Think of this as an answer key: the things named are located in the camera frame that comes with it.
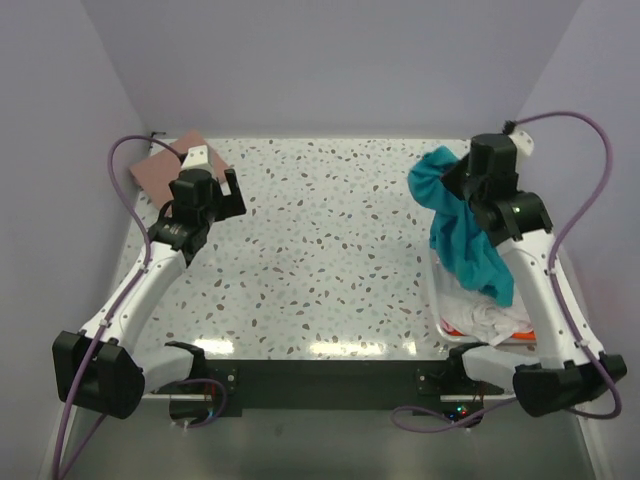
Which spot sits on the white plastic basket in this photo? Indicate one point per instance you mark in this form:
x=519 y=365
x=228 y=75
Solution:
x=480 y=320

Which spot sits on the folded pink t shirt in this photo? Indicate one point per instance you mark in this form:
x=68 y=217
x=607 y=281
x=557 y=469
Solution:
x=154 y=173

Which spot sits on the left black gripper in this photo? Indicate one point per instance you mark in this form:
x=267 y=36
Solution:
x=229 y=205

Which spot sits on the orange t shirt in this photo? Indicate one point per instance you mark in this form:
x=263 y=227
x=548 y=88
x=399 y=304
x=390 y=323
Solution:
x=450 y=331

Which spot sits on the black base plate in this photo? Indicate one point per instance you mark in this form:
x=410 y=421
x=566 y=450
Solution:
x=230 y=387

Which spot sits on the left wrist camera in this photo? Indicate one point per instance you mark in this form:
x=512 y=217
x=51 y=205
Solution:
x=198 y=157

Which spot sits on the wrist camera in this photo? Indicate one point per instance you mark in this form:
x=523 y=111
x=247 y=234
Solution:
x=522 y=139
x=198 y=157

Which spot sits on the teal t shirt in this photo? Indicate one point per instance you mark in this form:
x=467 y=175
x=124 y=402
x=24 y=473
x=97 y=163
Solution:
x=462 y=247

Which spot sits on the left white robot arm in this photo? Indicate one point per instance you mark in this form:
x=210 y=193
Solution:
x=100 y=367

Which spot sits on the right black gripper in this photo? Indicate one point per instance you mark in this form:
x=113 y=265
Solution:
x=451 y=174

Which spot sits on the white t shirt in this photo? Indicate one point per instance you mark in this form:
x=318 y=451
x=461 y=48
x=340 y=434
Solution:
x=480 y=310

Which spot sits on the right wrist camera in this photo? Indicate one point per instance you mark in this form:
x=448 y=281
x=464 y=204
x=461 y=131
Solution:
x=522 y=139

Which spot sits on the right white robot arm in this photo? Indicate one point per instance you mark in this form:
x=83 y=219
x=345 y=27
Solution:
x=571 y=366

